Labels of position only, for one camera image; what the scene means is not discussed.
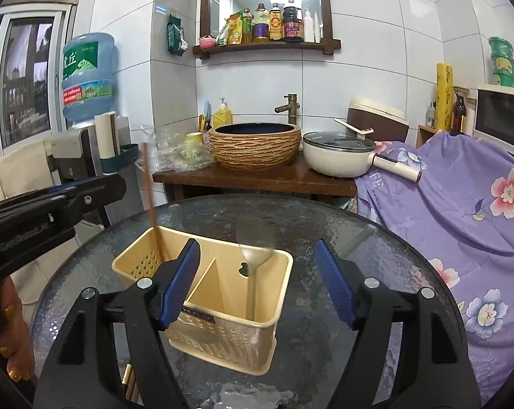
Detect brown wooden chopstick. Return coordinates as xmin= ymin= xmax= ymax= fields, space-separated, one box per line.
xmin=141 ymin=142 xmax=165 ymax=263

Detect person's left hand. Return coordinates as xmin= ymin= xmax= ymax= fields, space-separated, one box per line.
xmin=0 ymin=276 xmax=35 ymax=382

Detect round glass table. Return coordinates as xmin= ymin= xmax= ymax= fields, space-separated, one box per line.
xmin=31 ymin=194 xmax=466 ymax=408

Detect beige cloth cover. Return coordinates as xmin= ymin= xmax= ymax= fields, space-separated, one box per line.
xmin=0 ymin=141 xmax=60 ymax=306

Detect cream plastic utensil holder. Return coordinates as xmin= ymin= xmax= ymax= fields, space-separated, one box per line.
xmin=111 ymin=224 xmax=295 ymax=377

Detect water dispenser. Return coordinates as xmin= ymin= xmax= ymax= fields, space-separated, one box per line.
xmin=51 ymin=116 xmax=143 ymax=229

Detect plastic bag with items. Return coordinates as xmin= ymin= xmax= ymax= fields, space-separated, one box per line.
xmin=136 ymin=126 xmax=214 ymax=173

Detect wooden counter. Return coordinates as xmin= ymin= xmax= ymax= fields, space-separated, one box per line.
xmin=153 ymin=154 xmax=357 ymax=202

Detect paper cup dispenser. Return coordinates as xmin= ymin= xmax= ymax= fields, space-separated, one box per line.
xmin=94 ymin=111 xmax=140 ymax=175

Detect white pan with lid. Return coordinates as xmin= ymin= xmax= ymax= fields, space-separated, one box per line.
xmin=302 ymin=131 xmax=422 ymax=183

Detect yellow soap bottle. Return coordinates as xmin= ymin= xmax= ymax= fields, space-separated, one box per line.
xmin=213 ymin=98 xmax=233 ymax=128

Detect purple floral cloth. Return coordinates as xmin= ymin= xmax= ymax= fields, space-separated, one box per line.
xmin=356 ymin=133 xmax=514 ymax=402

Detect brown white rice cooker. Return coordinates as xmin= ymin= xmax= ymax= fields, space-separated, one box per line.
xmin=347 ymin=97 xmax=409 ymax=142

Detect blue water jug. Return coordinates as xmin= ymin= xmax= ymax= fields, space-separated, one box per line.
xmin=62 ymin=32 xmax=115 ymax=124

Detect brass faucet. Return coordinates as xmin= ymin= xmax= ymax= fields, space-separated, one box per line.
xmin=274 ymin=93 xmax=300 ymax=125

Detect brown glass bottle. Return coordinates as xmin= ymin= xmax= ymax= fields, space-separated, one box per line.
xmin=450 ymin=91 xmax=467 ymax=136

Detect yellow roll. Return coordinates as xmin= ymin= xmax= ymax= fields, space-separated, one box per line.
xmin=435 ymin=63 xmax=454 ymax=131

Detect white microwave oven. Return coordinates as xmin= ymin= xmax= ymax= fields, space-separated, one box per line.
xmin=473 ymin=84 xmax=514 ymax=156

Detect dark soy sauce bottle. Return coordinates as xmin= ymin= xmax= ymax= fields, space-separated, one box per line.
xmin=282 ymin=0 xmax=304 ymax=43

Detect green stacked bowls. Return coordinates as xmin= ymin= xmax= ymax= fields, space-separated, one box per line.
xmin=488 ymin=37 xmax=514 ymax=88

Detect wooden framed wall shelf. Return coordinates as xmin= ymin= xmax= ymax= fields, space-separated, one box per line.
xmin=193 ymin=0 xmax=341 ymax=60

